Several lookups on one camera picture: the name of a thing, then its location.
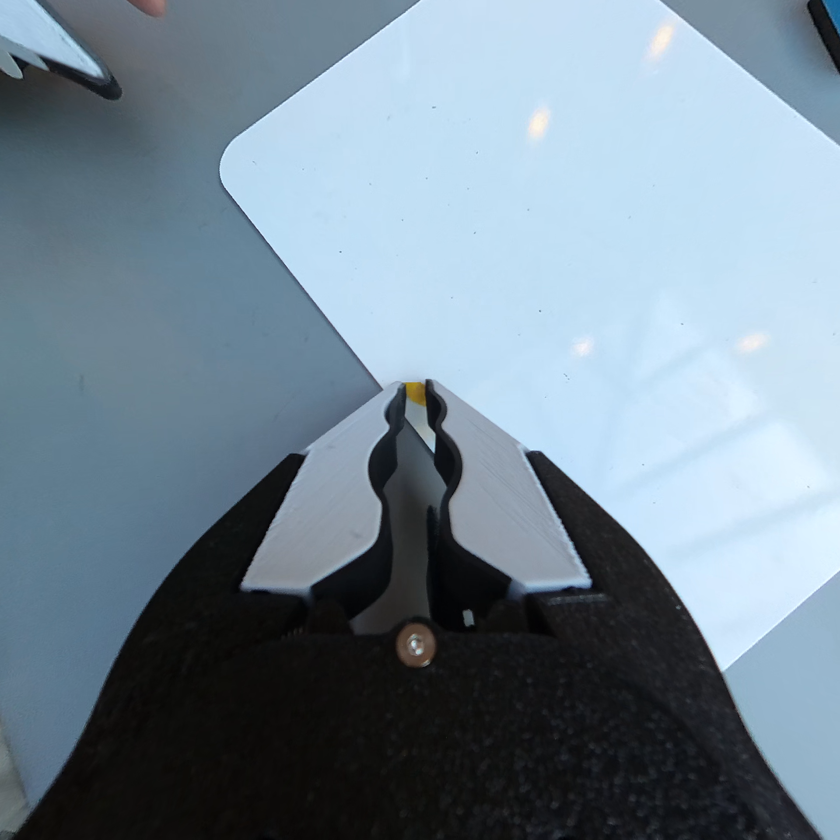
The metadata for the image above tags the small white dry-erase board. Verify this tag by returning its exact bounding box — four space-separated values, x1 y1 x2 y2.
218 0 840 672

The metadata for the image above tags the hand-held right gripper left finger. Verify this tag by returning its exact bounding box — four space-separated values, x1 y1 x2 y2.
240 381 409 621

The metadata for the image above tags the blue board eraser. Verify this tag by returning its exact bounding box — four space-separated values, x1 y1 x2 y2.
807 0 840 74

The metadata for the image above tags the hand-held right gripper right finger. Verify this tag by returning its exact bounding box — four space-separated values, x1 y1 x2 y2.
423 378 593 631

